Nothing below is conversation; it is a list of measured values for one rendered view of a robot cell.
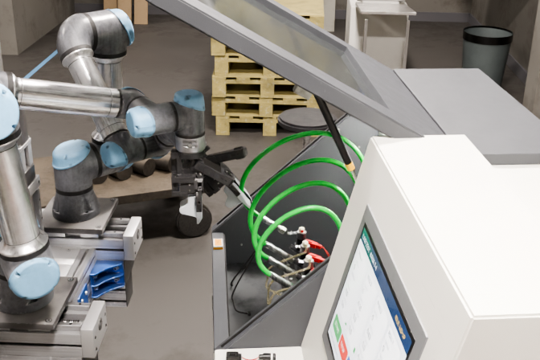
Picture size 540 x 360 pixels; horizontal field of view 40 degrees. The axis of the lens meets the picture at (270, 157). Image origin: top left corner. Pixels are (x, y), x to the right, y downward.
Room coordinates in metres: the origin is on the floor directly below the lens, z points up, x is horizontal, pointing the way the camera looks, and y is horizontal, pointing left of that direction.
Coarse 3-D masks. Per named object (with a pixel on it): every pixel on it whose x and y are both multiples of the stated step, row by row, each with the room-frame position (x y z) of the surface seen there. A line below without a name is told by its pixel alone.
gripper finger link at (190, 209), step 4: (192, 196) 1.75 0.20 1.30; (188, 200) 1.75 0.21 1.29; (192, 200) 1.75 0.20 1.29; (188, 204) 1.75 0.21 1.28; (192, 204) 1.75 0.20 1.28; (180, 208) 1.75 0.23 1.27; (184, 208) 1.75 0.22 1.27; (188, 208) 1.75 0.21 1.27; (192, 208) 1.75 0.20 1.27; (180, 212) 1.75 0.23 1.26; (184, 212) 1.75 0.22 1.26; (188, 212) 1.75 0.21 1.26; (192, 212) 1.75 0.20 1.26; (196, 212) 1.74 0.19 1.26; (200, 212) 1.74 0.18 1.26; (196, 216) 1.75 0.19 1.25; (200, 216) 1.75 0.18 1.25; (200, 220) 1.76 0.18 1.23
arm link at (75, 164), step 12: (60, 144) 2.19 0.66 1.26; (72, 144) 2.18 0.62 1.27; (84, 144) 2.17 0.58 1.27; (60, 156) 2.11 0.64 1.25; (72, 156) 2.11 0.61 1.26; (84, 156) 2.13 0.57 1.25; (96, 156) 2.17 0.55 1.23; (60, 168) 2.11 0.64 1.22; (72, 168) 2.11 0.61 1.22; (84, 168) 2.13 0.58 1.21; (96, 168) 2.16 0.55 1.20; (60, 180) 2.11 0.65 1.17; (72, 180) 2.11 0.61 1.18; (84, 180) 2.13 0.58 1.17
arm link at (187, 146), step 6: (180, 138) 1.74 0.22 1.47; (198, 138) 1.74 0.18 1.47; (204, 138) 1.76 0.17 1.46; (180, 144) 1.74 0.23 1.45; (186, 144) 1.74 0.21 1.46; (192, 144) 1.74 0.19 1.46; (198, 144) 1.74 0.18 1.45; (204, 144) 1.76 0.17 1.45; (180, 150) 1.74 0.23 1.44; (186, 150) 1.73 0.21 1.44; (192, 150) 1.73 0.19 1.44; (198, 150) 1.74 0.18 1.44
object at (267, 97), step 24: (288, 0) 6.02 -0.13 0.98; (312, 0) 6.04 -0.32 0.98; (216, 48) 5.51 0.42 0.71; (216, 72) 5.52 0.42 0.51; (240, 72) 5.61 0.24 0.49; (264, 72) 5.52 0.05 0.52; (216, 96) 5.49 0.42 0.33; (240, 96) 5.53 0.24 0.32; (264, 96) 5.50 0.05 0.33; (288, 96) 5.53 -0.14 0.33; (312, 96) 5.50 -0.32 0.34; (216, 120) 5.52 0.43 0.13; (240, 120) 5.52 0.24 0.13; (264, 120) 5.52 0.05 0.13
